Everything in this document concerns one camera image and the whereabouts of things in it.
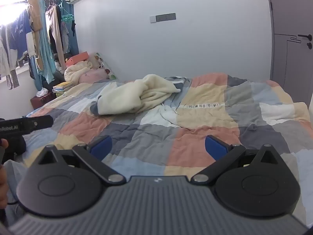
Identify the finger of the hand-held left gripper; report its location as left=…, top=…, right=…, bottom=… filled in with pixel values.
left=31, top=115, right=54, bottom=131

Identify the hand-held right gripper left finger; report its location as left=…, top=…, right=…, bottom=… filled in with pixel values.
left=37, top=135, right=127, bottom=186

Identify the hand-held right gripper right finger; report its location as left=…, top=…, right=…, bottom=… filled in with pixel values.
left=190, top=135, right=279, bottom=186

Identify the cream striped fleece garment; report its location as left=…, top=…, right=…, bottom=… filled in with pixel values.
left=89, top=74, right=189, bottom=116

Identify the person's left hand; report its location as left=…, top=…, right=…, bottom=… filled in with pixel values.
left=0, top=139, right=11, bottom=210

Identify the patchwork quilt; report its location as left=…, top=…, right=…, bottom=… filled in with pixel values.
left=5, top=73, right=313, bottom=226

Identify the stack of books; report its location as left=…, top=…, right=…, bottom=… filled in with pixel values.
left=52, top=81, right=74, bottom=99

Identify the cream bundled blanket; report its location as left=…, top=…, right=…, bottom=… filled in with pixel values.
left=64, top=61, right=94, bottom=84

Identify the striped hanging garment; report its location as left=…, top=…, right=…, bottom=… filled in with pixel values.
left=0, top=24, right=20, bottom=90

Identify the pink plush pillow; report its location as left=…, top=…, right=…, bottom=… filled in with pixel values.
left=78, top=68, right=108, bottom=84

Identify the pink box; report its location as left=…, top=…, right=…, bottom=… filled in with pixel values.
left=66, top=51, right=90, bottom=67

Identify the light blue hanging garment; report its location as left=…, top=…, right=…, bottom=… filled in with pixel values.
left=34, top=0, right=56, bottom=84

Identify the patterned pillow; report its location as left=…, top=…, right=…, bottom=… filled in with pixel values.
left=94, top=52, right=118, bottom=80

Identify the beige hanging garment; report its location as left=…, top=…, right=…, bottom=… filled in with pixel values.
left=46, top=5, right=67, bottom=72

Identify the blue and white shirt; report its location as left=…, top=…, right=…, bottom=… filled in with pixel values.
left=8, top=10, right=33, bottom=62

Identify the tan hanging towel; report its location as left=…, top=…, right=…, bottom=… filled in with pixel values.
left=27, top=0, right=43, bottom=33

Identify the teal clip hanger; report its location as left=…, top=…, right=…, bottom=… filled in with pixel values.
left=59, top=1, right=74, bottom=23

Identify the grey door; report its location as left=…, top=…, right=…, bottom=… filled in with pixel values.
left=265, top=0, right=313, bottom=103

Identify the grey wall switch panel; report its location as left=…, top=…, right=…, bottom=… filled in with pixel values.
left=150, top=12, right=176, bottom=23

